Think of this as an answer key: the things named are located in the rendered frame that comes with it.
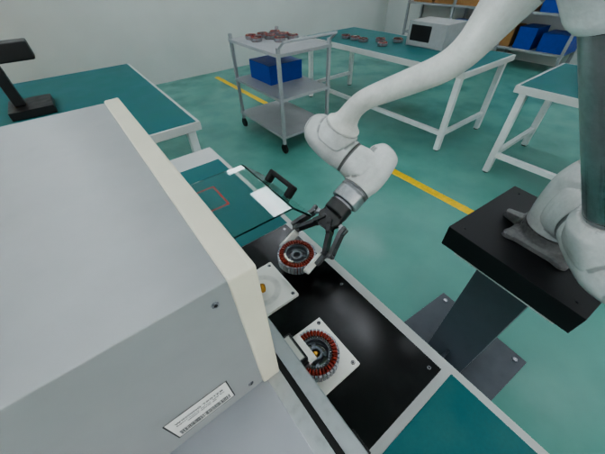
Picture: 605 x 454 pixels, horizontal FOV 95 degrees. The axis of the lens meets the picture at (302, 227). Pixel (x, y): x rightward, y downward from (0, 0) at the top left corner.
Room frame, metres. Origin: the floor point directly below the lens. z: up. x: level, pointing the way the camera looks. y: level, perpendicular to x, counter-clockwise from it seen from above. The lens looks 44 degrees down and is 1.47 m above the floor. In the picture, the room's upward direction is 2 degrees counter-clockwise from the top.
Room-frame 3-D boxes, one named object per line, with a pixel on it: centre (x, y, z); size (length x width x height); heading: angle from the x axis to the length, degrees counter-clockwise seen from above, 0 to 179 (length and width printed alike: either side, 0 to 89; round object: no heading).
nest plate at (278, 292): (0.46, 0.12, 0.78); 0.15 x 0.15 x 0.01; 36
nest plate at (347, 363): (0.27, -0.02, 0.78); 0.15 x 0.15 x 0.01; 36
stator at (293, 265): (0.54, 0.02, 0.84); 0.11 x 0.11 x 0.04
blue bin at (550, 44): (5.16, -4.20, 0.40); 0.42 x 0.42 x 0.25; 35
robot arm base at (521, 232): (0.60, -0.74, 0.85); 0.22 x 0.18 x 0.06; 33
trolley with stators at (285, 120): (3.16, 0.16, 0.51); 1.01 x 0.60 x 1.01; 36
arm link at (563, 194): (0.57, -0.75, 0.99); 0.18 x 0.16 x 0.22; 164
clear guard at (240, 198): (0.52, 0.18, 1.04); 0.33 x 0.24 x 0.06; 126
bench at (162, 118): (2.17, 1.61, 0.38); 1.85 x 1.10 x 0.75; 36
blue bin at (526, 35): (5.51, -3.95, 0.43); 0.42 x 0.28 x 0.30; 124
